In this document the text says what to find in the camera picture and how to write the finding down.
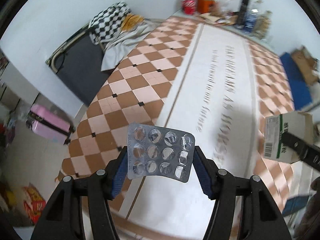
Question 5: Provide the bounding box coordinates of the dark folding bed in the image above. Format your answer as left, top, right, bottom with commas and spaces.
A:
46, 25, 113, 107

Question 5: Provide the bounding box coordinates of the green white medicine box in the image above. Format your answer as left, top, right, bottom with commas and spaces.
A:
263, 111, 313, 164

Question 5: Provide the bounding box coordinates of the red snack carton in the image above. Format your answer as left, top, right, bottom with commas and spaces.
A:
22, 183, 46, 225

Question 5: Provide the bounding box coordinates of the silver pill blister pack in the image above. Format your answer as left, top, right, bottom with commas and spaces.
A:
127, 122, 195, 183

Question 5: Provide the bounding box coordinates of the cardboard box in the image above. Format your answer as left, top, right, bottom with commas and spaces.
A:
291, 46, 319, 86

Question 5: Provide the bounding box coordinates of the grey white blanket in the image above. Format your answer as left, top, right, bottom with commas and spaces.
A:
100, 20, 160, 72

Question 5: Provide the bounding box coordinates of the pink suitcase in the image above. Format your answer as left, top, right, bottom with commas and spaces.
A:
25, 104, 75, 145

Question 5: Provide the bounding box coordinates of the checkered pink brown tablecloth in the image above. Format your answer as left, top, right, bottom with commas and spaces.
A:
59, 16, 293, 209

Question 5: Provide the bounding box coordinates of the black white checkered cloth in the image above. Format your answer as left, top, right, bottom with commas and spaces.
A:
88, 2, 131, 45

